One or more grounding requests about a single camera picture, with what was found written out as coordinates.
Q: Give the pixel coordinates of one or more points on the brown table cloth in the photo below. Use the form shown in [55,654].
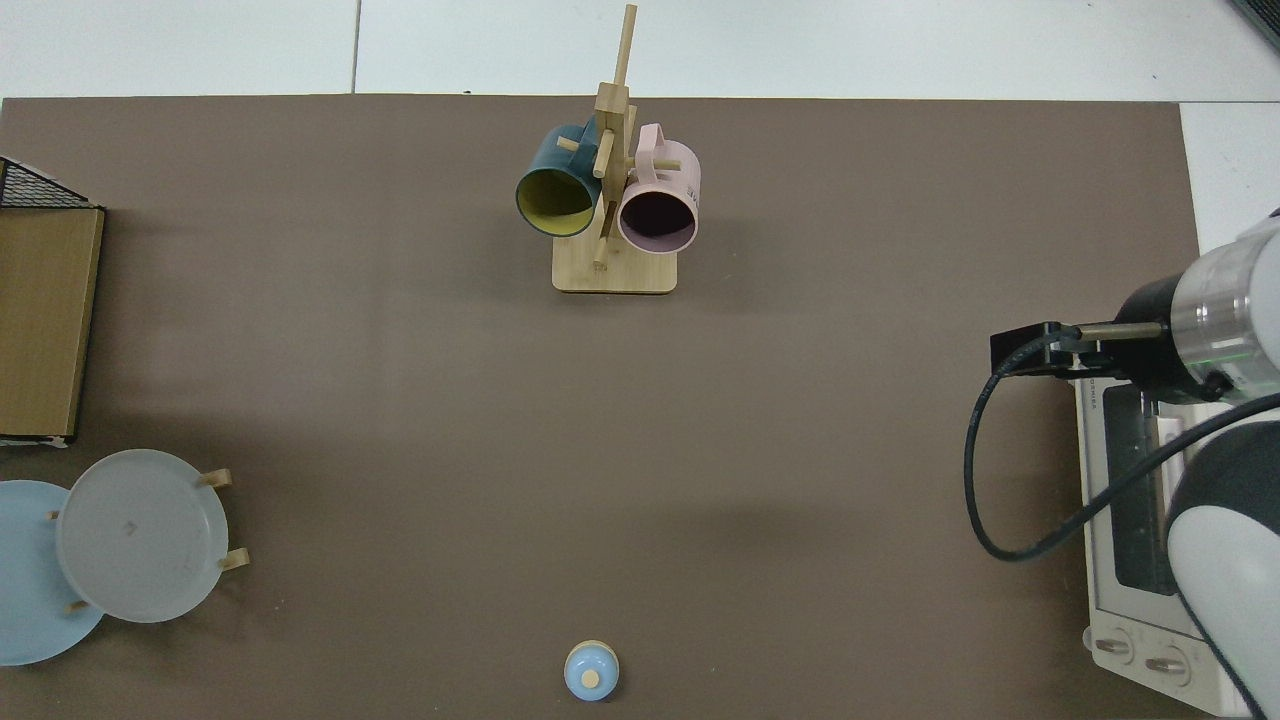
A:
[400,400]

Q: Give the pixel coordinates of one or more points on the small blue round thing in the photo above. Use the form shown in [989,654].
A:
[591,670]

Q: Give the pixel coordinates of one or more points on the pink cup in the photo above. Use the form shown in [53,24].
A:
[665,180]

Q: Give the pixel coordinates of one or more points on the pale toaster oven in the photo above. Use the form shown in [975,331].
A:
[1130,640]

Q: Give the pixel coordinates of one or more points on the grey plate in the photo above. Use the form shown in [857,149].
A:
[140,535]

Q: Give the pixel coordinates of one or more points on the dark grey flat panel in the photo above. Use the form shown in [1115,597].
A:
[1262,18]

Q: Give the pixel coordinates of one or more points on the dark teal cup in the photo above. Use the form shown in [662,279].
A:
[548,160]

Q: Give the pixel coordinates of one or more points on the wooden cup stand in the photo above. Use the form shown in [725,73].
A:
[615,275]

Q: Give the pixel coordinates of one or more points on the wooden plate rack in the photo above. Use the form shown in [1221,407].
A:
[235,560]

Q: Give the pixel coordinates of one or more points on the light blue plate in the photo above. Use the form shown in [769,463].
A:
[30,590]

